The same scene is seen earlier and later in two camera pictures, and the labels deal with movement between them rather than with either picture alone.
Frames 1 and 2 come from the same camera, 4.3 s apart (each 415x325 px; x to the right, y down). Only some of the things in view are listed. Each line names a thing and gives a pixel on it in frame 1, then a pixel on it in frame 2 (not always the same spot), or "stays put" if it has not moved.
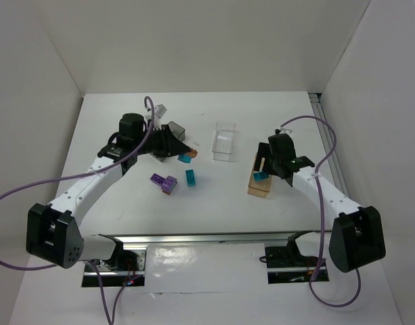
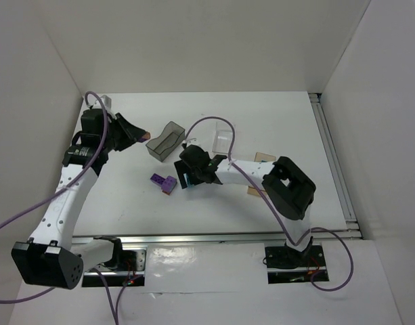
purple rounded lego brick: x=170 y=183 stays put
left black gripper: x=164 y=142 to x=118 y=132
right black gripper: x=266 y=157 to x=180 y=175
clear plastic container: x=223 y=141 stays put
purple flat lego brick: x=157 y=179 stays put
